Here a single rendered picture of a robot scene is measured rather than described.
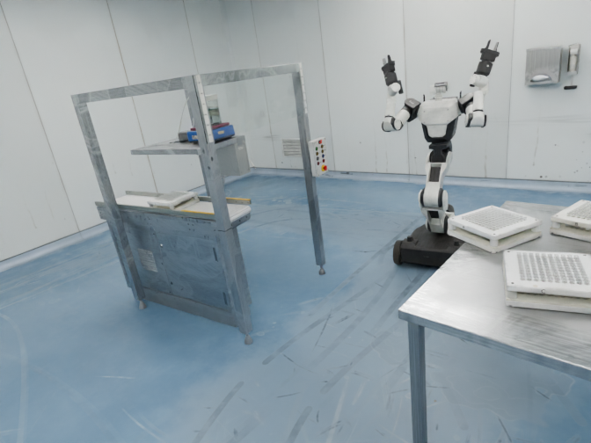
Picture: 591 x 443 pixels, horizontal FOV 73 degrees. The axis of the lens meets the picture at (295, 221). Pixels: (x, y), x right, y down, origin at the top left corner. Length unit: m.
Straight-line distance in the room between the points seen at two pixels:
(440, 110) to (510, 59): 2.04
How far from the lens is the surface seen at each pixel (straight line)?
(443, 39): 5.30
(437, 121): 3.20
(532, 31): 5.08
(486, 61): 3.07
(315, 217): 3.13
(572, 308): 1.39
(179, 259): 2.96
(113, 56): 5.95
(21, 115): 5.42
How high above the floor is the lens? 1.59
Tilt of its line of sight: 20 degrees down
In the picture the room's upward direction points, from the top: 8 degrees counter-clockwise
